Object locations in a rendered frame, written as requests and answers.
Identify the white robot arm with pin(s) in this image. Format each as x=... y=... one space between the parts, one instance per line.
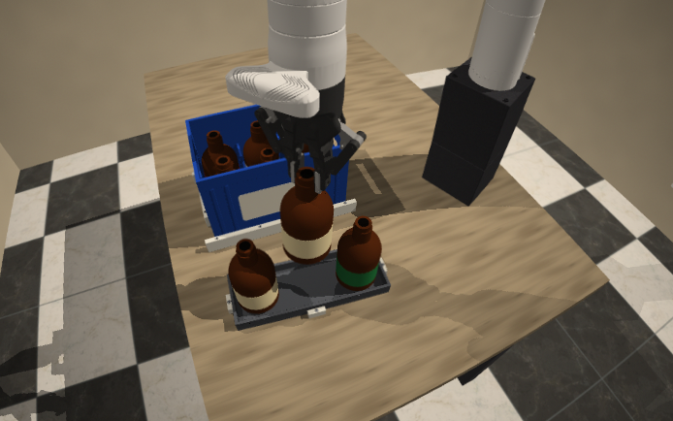
x=307 y=47

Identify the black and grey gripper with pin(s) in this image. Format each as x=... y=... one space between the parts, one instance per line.
x=319 y=134

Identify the blue plastic crate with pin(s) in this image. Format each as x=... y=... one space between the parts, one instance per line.
x=249 y=196

